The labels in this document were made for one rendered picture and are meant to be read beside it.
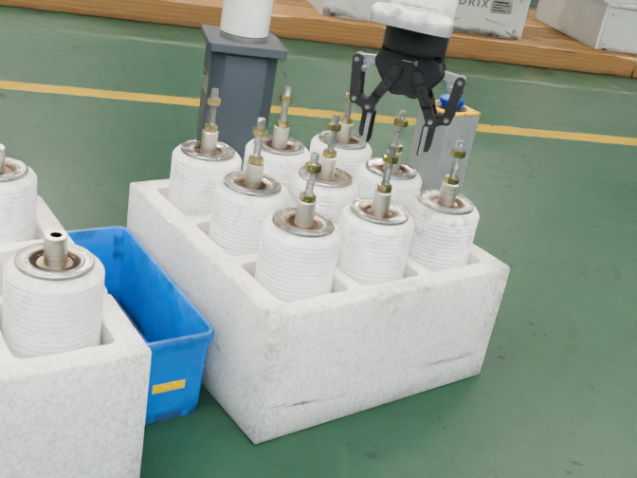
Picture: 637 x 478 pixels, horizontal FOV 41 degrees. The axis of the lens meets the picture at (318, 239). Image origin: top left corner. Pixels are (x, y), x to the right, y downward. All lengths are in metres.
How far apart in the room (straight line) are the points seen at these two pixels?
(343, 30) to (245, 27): 1.57
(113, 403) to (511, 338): 0.72
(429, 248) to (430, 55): 0.28
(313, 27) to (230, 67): 1.54
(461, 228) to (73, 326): 0.53
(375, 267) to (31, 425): 0.45
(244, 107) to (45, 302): 0.88
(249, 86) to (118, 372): 0.87
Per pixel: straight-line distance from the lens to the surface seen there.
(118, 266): 1.27
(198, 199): 1.17
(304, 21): 3.13
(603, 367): 1.42
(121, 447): 0.94
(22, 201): 1.06
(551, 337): 1.45
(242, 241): 1.09
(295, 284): 1.00
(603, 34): 3.68
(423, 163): 1.39
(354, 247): 1.06
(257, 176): 1.09
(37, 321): 0.86
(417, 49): 0.99
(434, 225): 1.13
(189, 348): 1.02
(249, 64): 1.62
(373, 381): 1.12
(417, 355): 1.15
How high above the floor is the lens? 0.67
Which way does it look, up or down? 25 degrees down
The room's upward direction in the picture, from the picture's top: 10 degrees clockwise
